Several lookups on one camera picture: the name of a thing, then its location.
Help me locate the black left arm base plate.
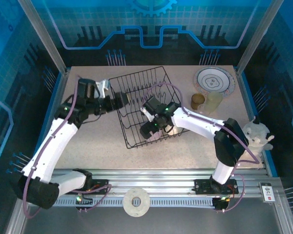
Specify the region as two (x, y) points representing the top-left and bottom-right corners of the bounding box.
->
(64, 178), (110, 195)

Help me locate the white label card with number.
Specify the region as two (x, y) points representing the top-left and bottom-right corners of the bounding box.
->
(258, 182), (277, 203)

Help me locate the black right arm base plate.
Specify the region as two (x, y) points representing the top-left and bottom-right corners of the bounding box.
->
(193, 178), (239, 195)

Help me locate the black wire dish rack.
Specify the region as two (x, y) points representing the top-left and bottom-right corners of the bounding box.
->
(108, 66), (190, 149)

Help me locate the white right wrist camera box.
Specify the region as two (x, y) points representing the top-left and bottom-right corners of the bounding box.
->
(140, 108), (154, 122)

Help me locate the white tape roll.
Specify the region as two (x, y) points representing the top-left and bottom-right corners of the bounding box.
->
(123, 187), (151, 217)

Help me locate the white bowl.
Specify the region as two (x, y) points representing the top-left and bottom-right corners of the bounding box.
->
(161, 124), (184, 136)

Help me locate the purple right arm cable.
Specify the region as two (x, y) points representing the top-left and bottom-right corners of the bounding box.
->
(141, 82), (261, 213)

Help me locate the white plate with blue pattern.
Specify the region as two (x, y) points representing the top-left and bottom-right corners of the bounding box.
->
(196, 68), (231, 93)

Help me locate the amber brown cup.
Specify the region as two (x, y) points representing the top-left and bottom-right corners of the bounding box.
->
(190, 93), (206, 110)

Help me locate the black controller board with light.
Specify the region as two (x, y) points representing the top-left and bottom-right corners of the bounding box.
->
(211, 196), (231, 213)
(74, 192), (94, 213)

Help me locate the frosted pale green cup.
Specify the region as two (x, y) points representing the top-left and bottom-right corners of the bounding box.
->
(205, 91), (223, 114)

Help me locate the grey slotted cable duct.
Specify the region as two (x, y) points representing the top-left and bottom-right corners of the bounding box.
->
(38, 196), (217, 208)

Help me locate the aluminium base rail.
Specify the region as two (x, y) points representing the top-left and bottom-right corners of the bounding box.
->
(21, 168), (283, 197)

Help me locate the grey white plush toy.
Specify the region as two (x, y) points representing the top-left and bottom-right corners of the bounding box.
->
(241, 116), (275, 161)

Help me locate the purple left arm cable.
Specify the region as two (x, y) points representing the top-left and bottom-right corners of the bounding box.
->
(22, 74), (112, 219)

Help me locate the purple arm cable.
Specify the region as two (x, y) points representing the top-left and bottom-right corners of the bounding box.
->
(141, 82), (261, 213)
(22, 74), (112, 219)

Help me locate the colourful speckled plate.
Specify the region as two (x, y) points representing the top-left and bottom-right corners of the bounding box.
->
(194, 67), (236, 98)

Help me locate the aluminium frame post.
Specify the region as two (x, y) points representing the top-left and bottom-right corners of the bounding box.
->
(235, 0), (285, 75)
(17, 0), (69, 75)

